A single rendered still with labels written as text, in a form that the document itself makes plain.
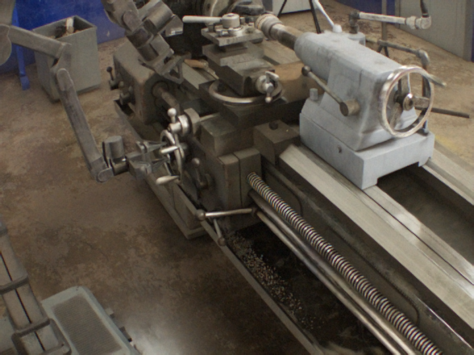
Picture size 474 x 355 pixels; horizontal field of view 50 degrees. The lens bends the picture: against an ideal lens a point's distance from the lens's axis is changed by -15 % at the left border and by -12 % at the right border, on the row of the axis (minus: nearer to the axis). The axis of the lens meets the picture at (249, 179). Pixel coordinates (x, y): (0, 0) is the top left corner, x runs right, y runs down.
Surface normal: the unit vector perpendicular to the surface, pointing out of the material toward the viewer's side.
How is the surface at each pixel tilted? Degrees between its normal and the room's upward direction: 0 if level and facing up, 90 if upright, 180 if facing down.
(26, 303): 90
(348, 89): 76
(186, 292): 0
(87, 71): 90
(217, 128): 0
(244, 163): 90
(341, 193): 36
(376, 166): 90
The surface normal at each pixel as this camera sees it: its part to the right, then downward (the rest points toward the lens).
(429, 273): -0.55, -0.51
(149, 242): -0.04, -0.84
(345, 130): -0.79, -0.14
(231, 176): 0.47, 0.47
